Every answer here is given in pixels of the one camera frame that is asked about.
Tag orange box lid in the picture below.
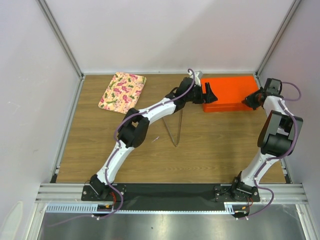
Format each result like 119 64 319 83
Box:
201 75 259 107

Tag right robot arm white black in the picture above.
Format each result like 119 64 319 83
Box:
230 78 304 201

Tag aluminium frame post right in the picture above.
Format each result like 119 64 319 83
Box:
255 0 303 77

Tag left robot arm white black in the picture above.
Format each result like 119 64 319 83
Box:
89 76 218 200

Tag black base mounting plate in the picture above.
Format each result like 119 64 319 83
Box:
81 183 260 212

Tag orange chocolate box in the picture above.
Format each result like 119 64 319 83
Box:
202 102 253 113

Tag floral tray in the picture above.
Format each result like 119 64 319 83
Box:
98 72 147 114

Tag aluminium frame post left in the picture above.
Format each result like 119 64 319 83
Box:
36 0 84 79

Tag metal tongs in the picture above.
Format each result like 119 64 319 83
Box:
162 110 183 147

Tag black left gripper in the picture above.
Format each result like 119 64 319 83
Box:
184 83 217 105

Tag aluminium frame post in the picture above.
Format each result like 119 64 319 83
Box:
36 0 84 79
255 0 303 77

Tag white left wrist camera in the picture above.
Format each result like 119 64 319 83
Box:
188 69 203 86

